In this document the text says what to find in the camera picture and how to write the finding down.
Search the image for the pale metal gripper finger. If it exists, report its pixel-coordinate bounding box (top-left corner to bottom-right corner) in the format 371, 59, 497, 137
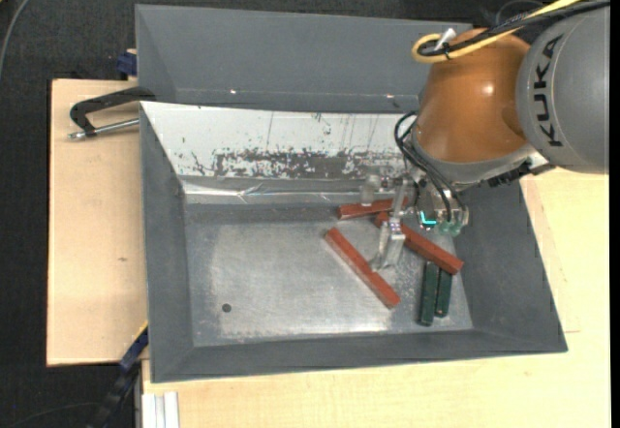
360, 173, 414, 206
369, 195, 409, 272

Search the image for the grey metal bin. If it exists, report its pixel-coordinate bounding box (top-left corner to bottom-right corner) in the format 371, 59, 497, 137
134, 3, 569, 384

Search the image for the dark green flat block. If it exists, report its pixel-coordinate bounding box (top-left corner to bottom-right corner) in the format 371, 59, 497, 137
434, 267, 455, 319
418, 261, 440, 326

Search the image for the red-brown flat block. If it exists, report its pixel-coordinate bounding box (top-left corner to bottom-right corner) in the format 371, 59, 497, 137
337, 197, 409, 221
373, 211, 465, 276
324, 228, 403, 311

